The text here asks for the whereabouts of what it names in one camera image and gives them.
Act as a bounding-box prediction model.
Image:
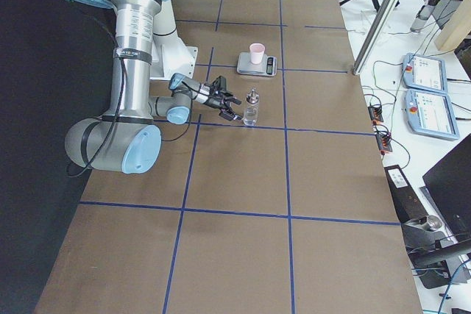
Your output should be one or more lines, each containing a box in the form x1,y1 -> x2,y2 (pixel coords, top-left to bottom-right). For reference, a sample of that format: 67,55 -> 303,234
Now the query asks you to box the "black box with label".
384,165 -> 429,224

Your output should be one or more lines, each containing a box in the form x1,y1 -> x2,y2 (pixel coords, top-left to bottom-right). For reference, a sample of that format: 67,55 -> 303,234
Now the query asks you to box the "blue teach pendant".
405,89 -> 460,140
402,53 -> 447,93

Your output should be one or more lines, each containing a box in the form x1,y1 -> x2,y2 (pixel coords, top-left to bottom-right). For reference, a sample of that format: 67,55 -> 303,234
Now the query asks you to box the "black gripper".
202,88 -> 243,121

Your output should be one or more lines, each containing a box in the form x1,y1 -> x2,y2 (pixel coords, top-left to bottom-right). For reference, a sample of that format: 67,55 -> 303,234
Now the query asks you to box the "white pedestal column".
150,0 -> 198,81

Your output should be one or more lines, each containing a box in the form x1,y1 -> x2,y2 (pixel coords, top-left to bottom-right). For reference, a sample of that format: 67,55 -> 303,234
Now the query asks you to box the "aluminium frame post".
353,0 -> 398,75

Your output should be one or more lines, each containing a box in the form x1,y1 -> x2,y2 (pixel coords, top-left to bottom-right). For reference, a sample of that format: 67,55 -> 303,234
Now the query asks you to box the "upper blue teach pendant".
402,53 -> 447,93

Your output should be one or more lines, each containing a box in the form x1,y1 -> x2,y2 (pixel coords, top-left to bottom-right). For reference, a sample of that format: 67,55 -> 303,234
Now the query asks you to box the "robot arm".
65,0 -> 237,174

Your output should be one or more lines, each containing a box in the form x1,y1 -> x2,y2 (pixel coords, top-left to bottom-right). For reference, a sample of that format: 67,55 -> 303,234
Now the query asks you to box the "clear glass sauce bottle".
243,88 -> 260,126

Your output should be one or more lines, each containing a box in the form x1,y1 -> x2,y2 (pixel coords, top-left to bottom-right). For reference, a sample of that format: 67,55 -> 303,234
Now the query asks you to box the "pink plastic cup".
249,43 -> 266,65

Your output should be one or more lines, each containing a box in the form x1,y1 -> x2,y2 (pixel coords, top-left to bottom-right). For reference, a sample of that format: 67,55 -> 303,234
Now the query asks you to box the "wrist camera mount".
211,76 -> 227,92

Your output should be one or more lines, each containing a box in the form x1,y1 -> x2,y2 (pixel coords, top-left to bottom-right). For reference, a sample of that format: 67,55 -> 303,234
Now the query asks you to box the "digital kitchen scale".
236,52 -> 277,77

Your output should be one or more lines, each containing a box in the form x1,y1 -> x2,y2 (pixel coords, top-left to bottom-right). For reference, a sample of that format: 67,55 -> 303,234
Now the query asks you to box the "black power strip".
367,104 -> 392,156

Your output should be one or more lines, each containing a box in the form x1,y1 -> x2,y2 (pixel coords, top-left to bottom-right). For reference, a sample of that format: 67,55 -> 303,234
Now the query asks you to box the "lower blue teach pendant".
405,89 -> 460,140

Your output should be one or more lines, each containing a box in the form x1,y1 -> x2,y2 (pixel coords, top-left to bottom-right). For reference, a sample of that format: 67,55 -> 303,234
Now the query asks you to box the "black monitor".
422,135 -> 470,234

